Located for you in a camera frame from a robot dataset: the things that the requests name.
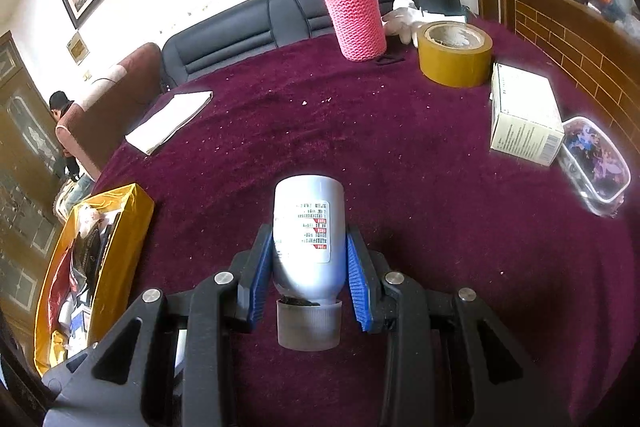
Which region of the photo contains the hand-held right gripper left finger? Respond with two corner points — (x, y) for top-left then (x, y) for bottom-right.
(42, 224), (273, 427)

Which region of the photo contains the black leather sofa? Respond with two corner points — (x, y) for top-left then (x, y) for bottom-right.
(161, 0), (471, 90)

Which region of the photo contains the brown packing tape roll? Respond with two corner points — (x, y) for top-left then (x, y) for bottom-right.
(417, 21), (493, 88)

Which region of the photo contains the pink knit-covered flask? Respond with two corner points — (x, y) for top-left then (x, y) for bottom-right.
(319, 0), (387, 62)

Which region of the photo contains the carved wooden door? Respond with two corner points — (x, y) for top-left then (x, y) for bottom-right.
(0, 32), (68, 323)

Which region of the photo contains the white plastic bottle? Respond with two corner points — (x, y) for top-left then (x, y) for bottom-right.
(272, 175), (347, 350)

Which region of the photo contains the gold cardboard box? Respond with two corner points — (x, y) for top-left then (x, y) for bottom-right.
(34, 183), (155, 378)

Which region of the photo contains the pile of black packets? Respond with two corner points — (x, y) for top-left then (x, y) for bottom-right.
(50, 207), (121, 343)

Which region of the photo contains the clear plastic case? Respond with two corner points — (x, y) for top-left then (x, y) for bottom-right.
(556, 117), (632, 218)

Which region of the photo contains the white cardboard box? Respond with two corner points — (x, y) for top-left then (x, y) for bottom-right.
(489, 63), (566, 166)

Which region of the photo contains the white paper notebook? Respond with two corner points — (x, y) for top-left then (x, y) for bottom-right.
(125, 91), (214, 156)

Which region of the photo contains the yellow wall plaque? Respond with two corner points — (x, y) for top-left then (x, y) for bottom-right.
(66, 32), (91, 65)

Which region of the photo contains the wooden counter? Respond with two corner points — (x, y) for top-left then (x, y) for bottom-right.
(462, 0), (640, 148)

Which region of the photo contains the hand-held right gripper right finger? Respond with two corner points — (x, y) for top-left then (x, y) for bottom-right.
(346, 227), (581, 427)

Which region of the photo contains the white cloth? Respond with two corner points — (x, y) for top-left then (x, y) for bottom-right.
(381, 0), (426, 48)

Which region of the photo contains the brown armchair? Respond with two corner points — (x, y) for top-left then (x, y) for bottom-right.
(55, 42), (163, 182)

